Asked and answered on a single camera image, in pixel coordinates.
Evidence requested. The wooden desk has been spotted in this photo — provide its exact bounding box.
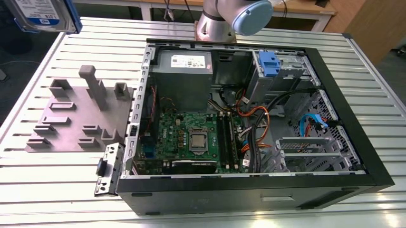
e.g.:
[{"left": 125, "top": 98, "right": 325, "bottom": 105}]
[{"left": 127, "top": 0, "right": 337, "bottom": 33}]

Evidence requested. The black cable bundle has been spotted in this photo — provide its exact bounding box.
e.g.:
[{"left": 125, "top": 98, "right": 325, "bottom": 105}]
[{"left": 247, "top": 88, "right": 318, "bottom": 173}]

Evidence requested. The metal rear bracket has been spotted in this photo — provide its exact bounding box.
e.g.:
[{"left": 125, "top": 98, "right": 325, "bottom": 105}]
[{"left": 94, "top": 142, "right": 127, "bottom": 197}]

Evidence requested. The wooden cabinet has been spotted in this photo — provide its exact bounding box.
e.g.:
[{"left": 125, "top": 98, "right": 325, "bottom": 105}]
[{"left": 326, "top": 0, "right": 406, "bottom": 65}]

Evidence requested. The blue VGA port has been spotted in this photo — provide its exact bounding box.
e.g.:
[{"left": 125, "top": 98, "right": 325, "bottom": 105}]
[{"left": 96, "top": 158, "right": 108, "bottom": 177}]

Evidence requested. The blue drive latch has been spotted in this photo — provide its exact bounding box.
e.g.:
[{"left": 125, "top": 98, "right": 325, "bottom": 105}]
[{"left": 258, "top": 51, "right": 282, "bottom": 78}]

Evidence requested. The grey parts rack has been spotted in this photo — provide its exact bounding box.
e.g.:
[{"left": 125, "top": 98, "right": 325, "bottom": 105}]
[{"left": 24, "top": 64, "right": 138, "bottom": 154}]

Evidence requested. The black PC case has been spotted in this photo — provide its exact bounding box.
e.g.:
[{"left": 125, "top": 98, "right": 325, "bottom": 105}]
[{"left": 115, "top": 38, "right": 396, "bottom": 216}]

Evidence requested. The metal disk bay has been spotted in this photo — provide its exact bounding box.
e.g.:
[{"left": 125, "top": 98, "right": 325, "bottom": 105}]
[{"left": 274, "top": 136, "right": 365, "bottom": 173}]

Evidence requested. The silver CPU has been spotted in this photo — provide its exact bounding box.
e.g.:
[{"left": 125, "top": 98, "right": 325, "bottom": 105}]
[{"left": 190, "top": 134, "right": 210, "bottom": 151}]

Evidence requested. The black graphics card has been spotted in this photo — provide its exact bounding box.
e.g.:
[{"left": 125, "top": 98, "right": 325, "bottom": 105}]
[{"left": 162, "top": 159, "right": 219, "bottom": 174}]

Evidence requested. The green motherboard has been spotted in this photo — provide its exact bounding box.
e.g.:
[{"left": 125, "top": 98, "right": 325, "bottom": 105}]
[{"left": 135, "top": 111, "right": 254, "bottom": 175}]

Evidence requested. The grey power supply unit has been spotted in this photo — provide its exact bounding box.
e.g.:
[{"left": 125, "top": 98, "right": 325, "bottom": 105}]
[{"left": 149, "top": 49, "right": 214, "bottom": 113}]

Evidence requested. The hard disk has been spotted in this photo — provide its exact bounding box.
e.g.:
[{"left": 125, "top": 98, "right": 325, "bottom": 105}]
[{"left": 6, "top": 0, "right": 83, "bottom": 34}]

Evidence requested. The thin red wire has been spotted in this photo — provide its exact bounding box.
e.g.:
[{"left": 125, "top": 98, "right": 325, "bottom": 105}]
[{"left": 150, "top": 85, "right": 159, "bottom": 122}]

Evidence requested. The RAM stick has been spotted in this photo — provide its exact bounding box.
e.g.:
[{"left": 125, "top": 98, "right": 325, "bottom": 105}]
[{"left": 226, "top": 112, "right": 239, "bottom": 169}]

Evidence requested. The CPU socket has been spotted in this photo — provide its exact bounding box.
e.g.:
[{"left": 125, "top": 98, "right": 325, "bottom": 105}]
[{"left": 186, "top": 127, "right": 213, "bottom": 156}]

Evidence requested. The metal drive cage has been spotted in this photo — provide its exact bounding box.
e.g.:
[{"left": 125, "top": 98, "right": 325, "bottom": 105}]
[{"left": 246, "top": 49, "right": 321, "bottom": 106}]

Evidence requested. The blue wire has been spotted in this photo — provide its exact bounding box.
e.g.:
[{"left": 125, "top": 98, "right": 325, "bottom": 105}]
[{"left": 299, "top": 113, "right": 330, "bottom": 138}]

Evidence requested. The orange wire bundle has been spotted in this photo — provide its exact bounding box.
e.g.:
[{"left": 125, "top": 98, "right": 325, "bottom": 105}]
[{"left": 237, "top": 106, "right": 273, "bottom": 152}]

